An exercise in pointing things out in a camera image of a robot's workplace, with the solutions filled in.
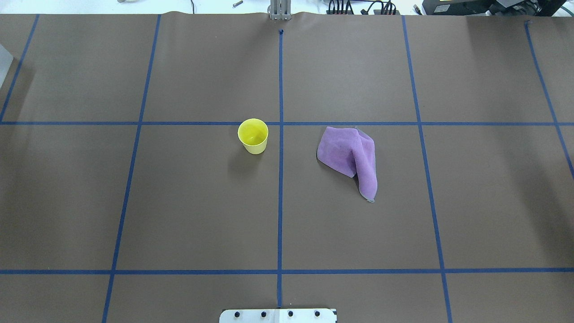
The yellow plastic cup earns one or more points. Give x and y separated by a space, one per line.
253 134

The purple microfiber cloth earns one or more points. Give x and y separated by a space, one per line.
350 152

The translucent white storage box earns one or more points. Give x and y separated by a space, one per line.
6 59

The black power strip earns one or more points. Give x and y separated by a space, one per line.
361 7

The black laptop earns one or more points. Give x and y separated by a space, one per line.
456 7

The aluminium frame post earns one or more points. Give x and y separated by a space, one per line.
280 10

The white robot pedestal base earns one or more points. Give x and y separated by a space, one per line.
297 315

